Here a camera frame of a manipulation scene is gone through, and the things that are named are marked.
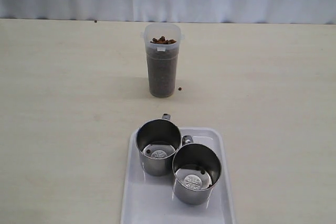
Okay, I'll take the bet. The white plastic tray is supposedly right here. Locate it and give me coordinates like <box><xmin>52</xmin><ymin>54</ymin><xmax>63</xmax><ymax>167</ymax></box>
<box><xmin>120</xmin><ymin>127</ymin><xmax>236</xmax><ymax>223</ymax></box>

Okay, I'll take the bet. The clear plastic tall container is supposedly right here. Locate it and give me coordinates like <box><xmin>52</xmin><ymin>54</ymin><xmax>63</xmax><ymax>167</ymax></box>
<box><xmin>143</xmin><ymin>23</ymin><xmax>182</xmax><ymax>98</ymax></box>

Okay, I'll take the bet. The steel mug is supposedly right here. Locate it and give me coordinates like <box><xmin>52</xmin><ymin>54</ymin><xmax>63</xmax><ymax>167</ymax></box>
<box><xmin>172</xmin><ymin>135</ymin><xmax>222</xmax><ymax>205</ymax></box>
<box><xmin>135</xmin><ymin>113</ymin><xmax>182</xmax><ymax>176</ymax></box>

